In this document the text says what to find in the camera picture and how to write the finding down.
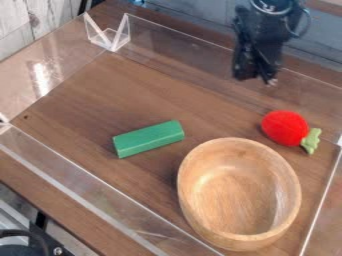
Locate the black table clamp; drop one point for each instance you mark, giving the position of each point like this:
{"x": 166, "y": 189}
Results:
{"x": 27, "y": 240}

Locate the red plush strawberry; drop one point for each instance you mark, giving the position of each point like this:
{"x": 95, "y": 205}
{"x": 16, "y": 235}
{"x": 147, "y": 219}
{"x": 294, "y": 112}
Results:
{"x": 287, "y": 129}

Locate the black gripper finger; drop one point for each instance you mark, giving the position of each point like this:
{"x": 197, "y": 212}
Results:
{"x": 243, "y": 65}
{"x": 269, "y": 62}

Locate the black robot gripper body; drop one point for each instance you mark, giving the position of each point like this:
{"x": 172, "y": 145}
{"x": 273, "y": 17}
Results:
{"x": 269, "y": 23}

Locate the clear acrylic corner bracket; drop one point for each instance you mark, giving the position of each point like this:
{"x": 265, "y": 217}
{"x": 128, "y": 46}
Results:
{"x": 108, "y": 38}

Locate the wooden bowl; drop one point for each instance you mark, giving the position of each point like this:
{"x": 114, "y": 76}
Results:
{"x": 239, "y": 193}

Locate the green rectangular block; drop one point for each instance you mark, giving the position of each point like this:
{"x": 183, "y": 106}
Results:
{"x": 147, "y": 138}

